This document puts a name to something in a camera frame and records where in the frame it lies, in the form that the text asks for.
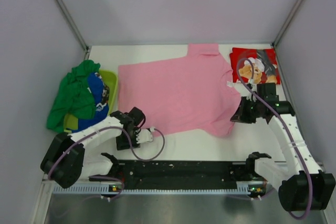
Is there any pink t shirt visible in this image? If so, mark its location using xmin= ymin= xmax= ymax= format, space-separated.
xmin=118 ymin=44 xmax=241 ymax=137

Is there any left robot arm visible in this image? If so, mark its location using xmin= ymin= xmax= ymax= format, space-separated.
xmin=40 ymin=107 xmax=153 ymax=188

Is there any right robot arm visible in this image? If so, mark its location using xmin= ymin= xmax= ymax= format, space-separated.
xmin=231 ymin=83 xmax=335 ymax=212

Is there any red folded bear t shirt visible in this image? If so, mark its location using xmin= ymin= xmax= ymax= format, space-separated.
xmin=229 ymin=48 xmax=281 ymax=84

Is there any blue t shirt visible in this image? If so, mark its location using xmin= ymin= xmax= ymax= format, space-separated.
xmin=67 ymin=72 xmax=110 ymax=132

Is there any lime green plastic bin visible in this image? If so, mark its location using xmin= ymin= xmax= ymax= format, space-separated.
xmin=64 ymin=70 xmax=118 ymax=133

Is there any green t shirt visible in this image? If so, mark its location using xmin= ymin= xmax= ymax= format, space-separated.
xmin=46 ymin=60 xmax=100 ymax=133

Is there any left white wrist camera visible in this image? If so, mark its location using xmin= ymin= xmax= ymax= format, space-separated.
xmin=136 ymin=128 xmax=154 ymax=144

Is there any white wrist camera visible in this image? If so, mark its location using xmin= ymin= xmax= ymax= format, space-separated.
xmin=223 ymin=81 xmax=256 ymax=96
xmin=136 ymin=128 xmax=154 ymax=144

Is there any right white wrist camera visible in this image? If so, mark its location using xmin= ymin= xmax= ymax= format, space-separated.
xmin=223 ymin=81 xmax=256 ymax=96

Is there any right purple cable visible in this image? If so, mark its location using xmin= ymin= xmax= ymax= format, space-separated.
xmin=236 ymin=57 xmax=313 ymax=220

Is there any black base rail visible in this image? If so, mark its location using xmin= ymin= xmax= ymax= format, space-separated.
xmin=89 ymin=159 xmax=266 ymax=190

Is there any white slotted cable duct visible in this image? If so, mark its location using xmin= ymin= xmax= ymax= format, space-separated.
xmin=52 ymin=182 xmax=266 ymax=198

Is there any right aluminium frame post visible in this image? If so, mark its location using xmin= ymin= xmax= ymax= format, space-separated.
xmin=271 ymin=0 xmax=305 ymax=48

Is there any aluminium frame post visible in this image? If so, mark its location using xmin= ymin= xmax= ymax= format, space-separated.
xmin=271 ymin=0 xmax=305 ymax=48
xmin=54 ymin=0 xmax=90 ymax=53

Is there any left aluminium frame post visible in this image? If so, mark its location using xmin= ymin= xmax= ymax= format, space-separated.
xmin=54 ymin=0 xmax=90 ymax=53

